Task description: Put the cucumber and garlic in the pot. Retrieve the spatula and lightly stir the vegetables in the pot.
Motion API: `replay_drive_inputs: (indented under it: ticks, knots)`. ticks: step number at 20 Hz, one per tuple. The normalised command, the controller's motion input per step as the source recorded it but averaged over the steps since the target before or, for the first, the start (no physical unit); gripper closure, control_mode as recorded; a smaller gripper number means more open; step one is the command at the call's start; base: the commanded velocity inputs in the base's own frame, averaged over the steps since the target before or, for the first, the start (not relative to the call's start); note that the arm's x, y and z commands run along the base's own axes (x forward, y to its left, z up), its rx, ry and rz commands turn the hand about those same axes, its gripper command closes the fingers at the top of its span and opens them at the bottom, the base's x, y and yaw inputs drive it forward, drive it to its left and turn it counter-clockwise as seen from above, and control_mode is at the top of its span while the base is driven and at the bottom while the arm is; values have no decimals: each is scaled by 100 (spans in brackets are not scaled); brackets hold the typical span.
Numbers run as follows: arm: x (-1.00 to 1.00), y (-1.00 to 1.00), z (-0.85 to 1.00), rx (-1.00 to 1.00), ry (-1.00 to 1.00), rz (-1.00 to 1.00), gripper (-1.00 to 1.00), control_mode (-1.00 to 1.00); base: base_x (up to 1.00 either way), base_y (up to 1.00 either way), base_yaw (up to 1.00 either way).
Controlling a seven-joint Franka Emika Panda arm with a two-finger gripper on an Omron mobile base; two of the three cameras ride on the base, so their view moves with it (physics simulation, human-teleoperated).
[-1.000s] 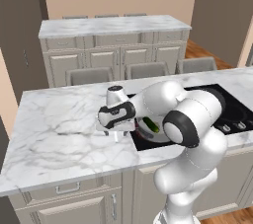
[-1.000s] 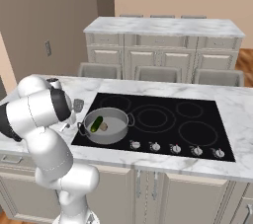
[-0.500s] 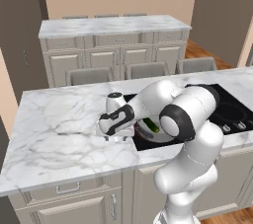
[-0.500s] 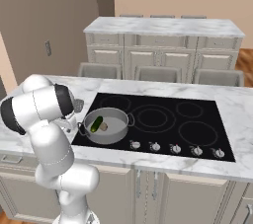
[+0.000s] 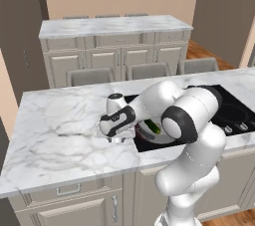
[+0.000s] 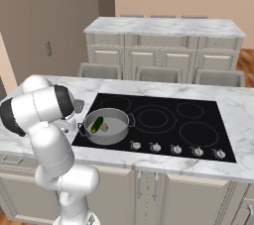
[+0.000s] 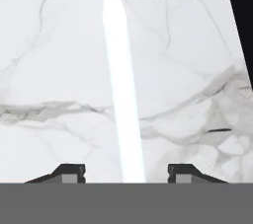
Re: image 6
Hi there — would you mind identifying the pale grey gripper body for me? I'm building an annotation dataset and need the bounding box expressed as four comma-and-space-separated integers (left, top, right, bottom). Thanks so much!
60, 117, 78, 135

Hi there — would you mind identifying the grey spatula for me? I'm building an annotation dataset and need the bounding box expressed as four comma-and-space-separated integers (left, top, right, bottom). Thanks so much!
73, 98, 85, 115

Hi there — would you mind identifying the green cucumber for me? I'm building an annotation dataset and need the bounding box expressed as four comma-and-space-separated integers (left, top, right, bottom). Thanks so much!
90, 116, 104, 135

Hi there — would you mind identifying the pale garlic bulb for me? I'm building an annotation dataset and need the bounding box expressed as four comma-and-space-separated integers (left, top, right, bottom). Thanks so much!
99, 122, 110, 134

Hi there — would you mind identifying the silver cooking pot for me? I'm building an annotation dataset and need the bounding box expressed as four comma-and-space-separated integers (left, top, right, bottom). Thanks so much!
76, 107, 137, 147

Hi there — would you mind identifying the cream drawer front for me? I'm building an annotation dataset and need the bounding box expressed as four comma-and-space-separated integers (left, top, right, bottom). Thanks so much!
0, 154, 40, 174

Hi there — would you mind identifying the grey stool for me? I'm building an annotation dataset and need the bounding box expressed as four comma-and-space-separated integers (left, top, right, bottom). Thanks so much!
192, 68, 247, 88
76, 61, 124, 80
119, 13, 145, 19
134, 65, 184, 84
181, 14, 208, 20
150, 14, 178, 19

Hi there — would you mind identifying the silver hob knob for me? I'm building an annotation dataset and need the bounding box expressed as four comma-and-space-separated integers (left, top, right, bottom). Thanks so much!
130, 140, 142, 152
171, 144, 184, 156
149, 142, 163, 154
211, 148, 227, 160
190, 146, 204, 158

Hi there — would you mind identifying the cream cupboard door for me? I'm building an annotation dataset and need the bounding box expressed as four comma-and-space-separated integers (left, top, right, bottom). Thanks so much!
227, 182, 254, 225
0, 169, 64, 225
83, 164, 149, 225
146, 169, 238, 225

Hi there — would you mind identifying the black glass hob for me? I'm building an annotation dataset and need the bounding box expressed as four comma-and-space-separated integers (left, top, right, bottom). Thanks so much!
70, 92, 238, 164

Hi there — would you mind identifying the cream cupboard island marble top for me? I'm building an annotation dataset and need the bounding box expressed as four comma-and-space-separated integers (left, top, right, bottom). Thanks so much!
82, 16, 248, 85

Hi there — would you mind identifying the silver drawer handle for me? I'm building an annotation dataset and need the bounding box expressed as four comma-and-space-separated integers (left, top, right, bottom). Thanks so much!
0, 155, 24, 166

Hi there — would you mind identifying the grey wall socket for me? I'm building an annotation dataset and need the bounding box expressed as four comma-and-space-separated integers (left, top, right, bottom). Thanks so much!
44, 40, 54, 58

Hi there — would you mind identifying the silver door handle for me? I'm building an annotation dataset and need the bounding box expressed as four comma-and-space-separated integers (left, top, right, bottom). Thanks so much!
136, 169, 144, 200
152, 171, 160, 202
243, 203, 254, 225

